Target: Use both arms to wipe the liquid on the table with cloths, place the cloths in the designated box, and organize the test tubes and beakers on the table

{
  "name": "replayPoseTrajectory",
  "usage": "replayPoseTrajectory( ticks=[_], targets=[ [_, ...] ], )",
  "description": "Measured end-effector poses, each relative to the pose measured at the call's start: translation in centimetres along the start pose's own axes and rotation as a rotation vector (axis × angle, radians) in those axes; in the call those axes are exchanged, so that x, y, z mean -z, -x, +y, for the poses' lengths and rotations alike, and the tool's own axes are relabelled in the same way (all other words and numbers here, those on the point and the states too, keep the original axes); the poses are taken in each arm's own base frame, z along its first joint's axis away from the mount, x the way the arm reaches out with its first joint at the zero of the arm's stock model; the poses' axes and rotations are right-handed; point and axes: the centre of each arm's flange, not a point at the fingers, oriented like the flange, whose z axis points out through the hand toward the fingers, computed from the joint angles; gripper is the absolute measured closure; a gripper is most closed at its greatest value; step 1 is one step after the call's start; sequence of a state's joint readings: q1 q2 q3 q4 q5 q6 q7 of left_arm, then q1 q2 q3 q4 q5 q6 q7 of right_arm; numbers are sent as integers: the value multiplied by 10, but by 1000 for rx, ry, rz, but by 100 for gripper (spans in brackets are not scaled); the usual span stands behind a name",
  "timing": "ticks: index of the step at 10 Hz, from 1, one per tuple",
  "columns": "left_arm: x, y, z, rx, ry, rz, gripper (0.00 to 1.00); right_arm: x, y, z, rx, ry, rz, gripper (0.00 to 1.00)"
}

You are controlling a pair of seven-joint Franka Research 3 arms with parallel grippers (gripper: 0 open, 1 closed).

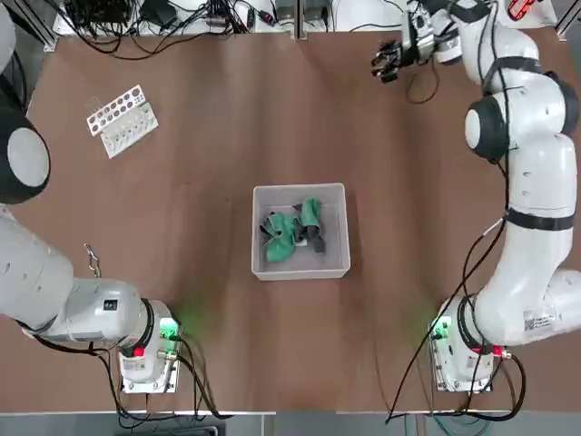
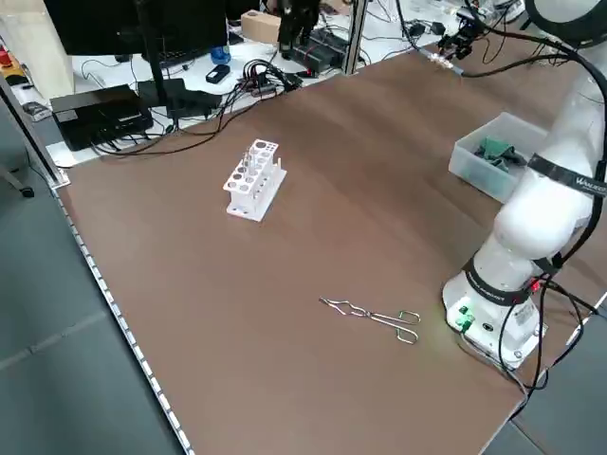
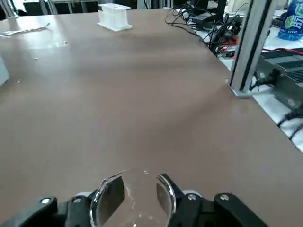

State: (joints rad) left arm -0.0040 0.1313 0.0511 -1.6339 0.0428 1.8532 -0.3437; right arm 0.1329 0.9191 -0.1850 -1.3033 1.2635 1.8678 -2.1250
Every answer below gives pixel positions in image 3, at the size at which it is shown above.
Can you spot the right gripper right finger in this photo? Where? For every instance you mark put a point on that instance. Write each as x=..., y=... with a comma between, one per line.
x=225, y=210

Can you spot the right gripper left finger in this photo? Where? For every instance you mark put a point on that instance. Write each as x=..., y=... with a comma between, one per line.
x=47, y=212

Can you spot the white test tube rack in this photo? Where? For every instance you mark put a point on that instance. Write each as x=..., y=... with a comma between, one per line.
x=113, y=16

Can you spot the black power supply unit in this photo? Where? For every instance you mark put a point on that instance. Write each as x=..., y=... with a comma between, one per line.
x=284, y=71

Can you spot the metal crucible tongs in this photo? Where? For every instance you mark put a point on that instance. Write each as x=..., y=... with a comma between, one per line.
x=28, y=30

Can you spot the black power adapter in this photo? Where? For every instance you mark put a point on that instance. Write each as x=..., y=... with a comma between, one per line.
x=204, y=20

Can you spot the blue plastic bottle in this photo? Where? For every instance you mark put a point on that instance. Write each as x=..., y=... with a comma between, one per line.
x=292, y=21

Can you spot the aluminium frame post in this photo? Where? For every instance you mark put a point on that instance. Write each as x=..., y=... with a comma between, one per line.
x=13, y=16
x=251, y=47

